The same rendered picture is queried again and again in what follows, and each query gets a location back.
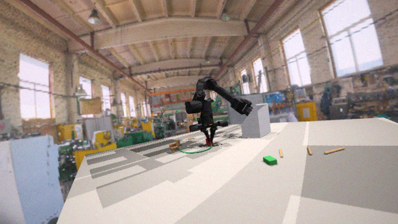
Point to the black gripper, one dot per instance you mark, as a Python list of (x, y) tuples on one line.
[(207, 119)]

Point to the small green block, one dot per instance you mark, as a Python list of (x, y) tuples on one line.
[(270, 160)]

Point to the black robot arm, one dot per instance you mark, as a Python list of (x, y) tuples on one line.
[(198, 104)]

